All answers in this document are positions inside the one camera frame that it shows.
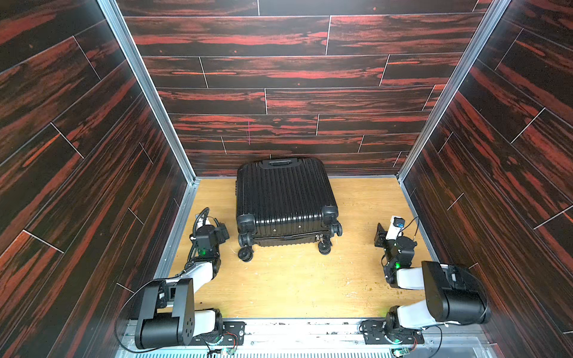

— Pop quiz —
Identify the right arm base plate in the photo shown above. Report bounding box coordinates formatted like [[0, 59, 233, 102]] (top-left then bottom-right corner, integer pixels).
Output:
[[358, 319, 425, 345]]

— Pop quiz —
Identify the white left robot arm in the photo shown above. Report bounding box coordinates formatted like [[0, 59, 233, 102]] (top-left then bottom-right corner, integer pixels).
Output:
[[134, 222, 229, 351]]

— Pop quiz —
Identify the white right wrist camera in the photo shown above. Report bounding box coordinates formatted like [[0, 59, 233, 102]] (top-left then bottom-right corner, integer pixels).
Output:
[[386, 216, 405, 240]]

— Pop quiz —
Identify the black hard-shell suitcase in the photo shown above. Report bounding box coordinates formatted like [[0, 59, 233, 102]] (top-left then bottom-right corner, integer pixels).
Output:
[[236, 157, 343, 263]]

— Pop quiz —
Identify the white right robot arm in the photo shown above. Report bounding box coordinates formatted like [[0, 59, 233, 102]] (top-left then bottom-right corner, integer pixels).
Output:
[[374, 216, 491, 343]]

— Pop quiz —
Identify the aluminium front rail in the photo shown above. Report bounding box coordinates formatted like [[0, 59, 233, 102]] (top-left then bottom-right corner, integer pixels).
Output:
[[118, 318, 493, 358]]

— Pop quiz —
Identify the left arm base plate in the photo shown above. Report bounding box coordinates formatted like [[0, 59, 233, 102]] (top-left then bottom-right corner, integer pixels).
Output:
[[191, 321, 246, 347]]

